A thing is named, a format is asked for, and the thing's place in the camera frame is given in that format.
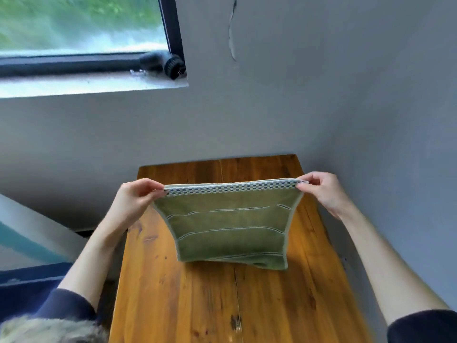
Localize person's left hand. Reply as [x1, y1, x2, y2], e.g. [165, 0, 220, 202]
[101, 178, 167, 241]

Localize person's right hand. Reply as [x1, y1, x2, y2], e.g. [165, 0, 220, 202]
[295, 171, 354, 221]

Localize green striped towel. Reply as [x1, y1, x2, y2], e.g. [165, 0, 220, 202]
[153, 178, 310, 271]

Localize person's right forearm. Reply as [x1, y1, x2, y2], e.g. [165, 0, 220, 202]
[337, 207, 451, 327]

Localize person's left forearm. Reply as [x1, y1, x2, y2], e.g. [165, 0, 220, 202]
[57, 224, 127, 313]

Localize white window sill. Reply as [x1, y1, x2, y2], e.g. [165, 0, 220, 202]
[0, 71, 189, 99]

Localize black ribbed knob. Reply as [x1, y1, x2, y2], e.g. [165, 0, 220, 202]
[164, 55, 186, 81]

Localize white and teal panel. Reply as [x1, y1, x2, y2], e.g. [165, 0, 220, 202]
[0, 193, 90, 272]

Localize dark navy sleeve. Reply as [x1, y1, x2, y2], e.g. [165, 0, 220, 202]
[31, 288, 99, 323]
[387, 309, 457, 343]

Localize dark blue bedding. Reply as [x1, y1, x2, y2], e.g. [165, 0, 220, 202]
[0, 261, 77, 323]

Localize grey fur trim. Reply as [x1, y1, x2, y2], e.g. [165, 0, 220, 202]
[0, 315, 109, 343]

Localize black window frame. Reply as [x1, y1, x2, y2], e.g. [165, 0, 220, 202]
[0, 0, 186, 79]

